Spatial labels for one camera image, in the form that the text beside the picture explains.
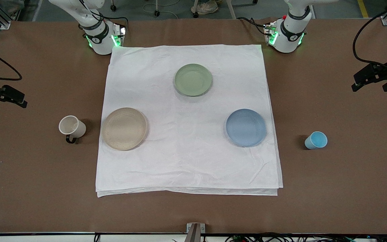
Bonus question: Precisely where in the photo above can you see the white mug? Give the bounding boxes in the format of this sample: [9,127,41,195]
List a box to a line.
[58,115,87,144]

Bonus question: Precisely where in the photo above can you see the blue cup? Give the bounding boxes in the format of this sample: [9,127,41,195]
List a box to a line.
[304,131,328,150]

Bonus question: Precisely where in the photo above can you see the beige grey plate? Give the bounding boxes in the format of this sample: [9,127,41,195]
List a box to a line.
[101,107,148,151]

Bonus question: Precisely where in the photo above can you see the blue plate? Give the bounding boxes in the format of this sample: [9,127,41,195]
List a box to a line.
[226,109,267,148]

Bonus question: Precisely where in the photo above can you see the green plate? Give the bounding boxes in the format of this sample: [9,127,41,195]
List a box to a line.
[174,63,213,97]

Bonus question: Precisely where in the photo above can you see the beige sneakers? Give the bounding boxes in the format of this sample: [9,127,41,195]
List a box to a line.
[191,0,220,16]

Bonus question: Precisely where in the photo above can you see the white cloth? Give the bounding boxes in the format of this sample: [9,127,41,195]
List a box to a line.
[95,44,284,198]

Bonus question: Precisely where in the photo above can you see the black left base cables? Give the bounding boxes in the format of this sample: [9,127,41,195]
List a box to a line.
[236,16,268,36]

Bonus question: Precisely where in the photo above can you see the black right base cable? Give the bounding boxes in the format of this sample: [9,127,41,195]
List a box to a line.
[99,13,129,31]

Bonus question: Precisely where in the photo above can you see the white floor cable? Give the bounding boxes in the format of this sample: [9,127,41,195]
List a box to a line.
[142,0,181,19]

